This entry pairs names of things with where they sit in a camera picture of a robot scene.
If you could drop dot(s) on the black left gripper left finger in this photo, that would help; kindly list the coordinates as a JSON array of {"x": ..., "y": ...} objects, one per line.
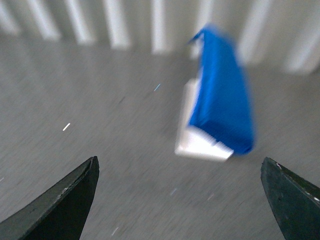
[{"x": 60, "y": 213}]

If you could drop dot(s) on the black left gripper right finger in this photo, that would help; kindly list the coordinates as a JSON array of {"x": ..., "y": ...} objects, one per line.
[{"x": 294, "y": 201}]

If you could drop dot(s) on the blue microfiber cloth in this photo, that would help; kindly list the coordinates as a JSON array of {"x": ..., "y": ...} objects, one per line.
[{"x": 223, "y": 108}]

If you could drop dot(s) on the white rack with wooden bars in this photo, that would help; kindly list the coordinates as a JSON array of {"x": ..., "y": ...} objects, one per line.
[{"x": 191, "y": 141}]

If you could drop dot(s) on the white pleated curtain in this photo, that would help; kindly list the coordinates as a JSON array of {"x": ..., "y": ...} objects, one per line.
[{"x": 282, "y": 34}]

